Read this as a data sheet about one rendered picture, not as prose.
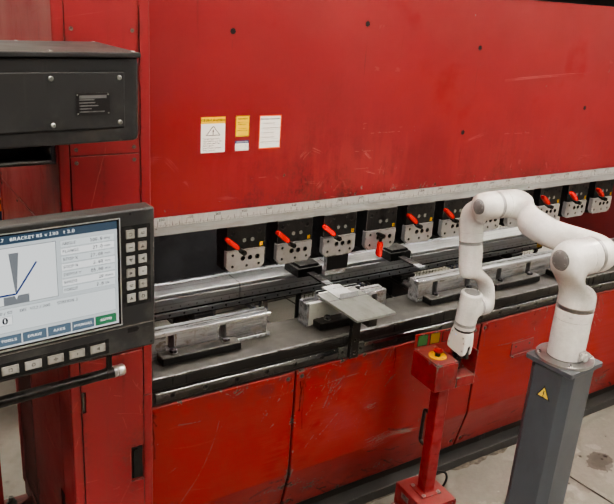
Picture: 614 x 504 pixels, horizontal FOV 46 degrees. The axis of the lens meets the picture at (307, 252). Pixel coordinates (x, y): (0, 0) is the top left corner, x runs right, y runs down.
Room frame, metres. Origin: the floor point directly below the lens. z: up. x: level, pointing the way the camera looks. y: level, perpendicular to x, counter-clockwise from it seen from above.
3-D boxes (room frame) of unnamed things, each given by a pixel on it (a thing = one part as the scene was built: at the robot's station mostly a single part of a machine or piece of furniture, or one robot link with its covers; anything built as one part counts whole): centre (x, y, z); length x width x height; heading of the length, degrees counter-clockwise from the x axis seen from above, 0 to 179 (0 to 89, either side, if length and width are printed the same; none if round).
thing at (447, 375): (2.58, -0.58, 0.75); 0.20 x 0.16 x 0.18; 120
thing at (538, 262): (3.34, -1.16, 0.92); 1.67 x 0.06 x 0.10; 124
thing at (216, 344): (2.24, 0.35, 0.89); 0.30 x 0.05 x 0.03; 124
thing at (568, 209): (3.40, -1.25, 1.24); 0.15 x 0.09 x 0.17; 124
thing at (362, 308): (2.50, -0.20, 1.00); 0.26 x 0.18 x 0.01; 34
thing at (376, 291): (2.66, -0.16, 0.92); 0.39 x 0.06 x 0.10; 124
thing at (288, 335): (2.95, -0.68, 0.85); 3.00 x 0.21 x 0.04; 124
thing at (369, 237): (2.72, -0.26, 1.24); 0.15 x 0.09 x 0.17; 124
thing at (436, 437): (2.58, -0.58, 0.39); 0.05 x 0.05 x 0.54; 30
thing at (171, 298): (3.10, -0.28, 0.93); 2.30 x 0.14 x 0.10; 124
